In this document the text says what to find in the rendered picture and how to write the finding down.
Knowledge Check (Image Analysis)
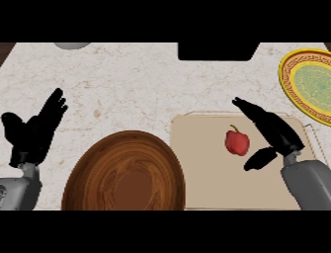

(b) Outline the grey round object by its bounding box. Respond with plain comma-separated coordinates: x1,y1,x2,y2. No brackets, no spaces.
53,42,93,51

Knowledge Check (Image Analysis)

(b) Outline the brown wooden plate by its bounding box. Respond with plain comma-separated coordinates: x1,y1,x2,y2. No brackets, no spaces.
59,129,188,211

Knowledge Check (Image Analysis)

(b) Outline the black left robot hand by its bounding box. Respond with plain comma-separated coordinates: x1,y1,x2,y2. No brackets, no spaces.
0,87,69,169

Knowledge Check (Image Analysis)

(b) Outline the beige tray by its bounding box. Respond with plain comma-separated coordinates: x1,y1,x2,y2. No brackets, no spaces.
168,111,331,211

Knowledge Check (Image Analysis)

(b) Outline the red bell pepper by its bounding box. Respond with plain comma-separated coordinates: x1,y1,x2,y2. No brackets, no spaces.
223,124,253,157

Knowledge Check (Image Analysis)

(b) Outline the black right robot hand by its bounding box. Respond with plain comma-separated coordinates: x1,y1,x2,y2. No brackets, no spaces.
230,96,306,172

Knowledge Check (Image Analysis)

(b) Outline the yellow and green patterned plate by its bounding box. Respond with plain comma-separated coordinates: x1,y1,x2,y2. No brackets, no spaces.
276,47,331,131

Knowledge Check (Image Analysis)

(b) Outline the black appliance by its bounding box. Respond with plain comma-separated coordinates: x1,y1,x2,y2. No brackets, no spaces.
176,42,262,62

